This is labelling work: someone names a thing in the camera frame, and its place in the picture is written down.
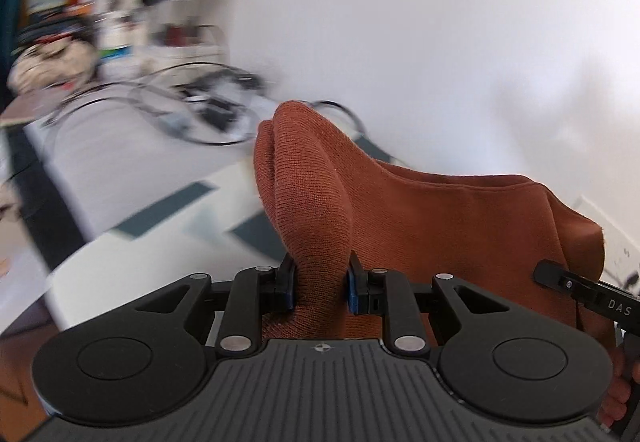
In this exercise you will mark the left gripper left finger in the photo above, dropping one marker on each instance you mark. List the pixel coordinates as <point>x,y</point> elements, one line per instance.
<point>193,301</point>

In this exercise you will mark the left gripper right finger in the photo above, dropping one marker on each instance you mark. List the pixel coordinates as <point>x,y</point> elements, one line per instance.
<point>448,314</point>

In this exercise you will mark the rust orange garment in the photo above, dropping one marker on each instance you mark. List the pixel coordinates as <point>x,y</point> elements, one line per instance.
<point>329,201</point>

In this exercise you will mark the person's right hand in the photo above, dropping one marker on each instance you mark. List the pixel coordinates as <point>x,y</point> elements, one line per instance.
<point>614,405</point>

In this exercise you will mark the patterned table cover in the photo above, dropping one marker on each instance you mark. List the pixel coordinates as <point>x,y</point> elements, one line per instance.
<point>216,226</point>

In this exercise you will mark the cluttered white shelf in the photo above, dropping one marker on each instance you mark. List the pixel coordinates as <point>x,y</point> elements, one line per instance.
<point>65,44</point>

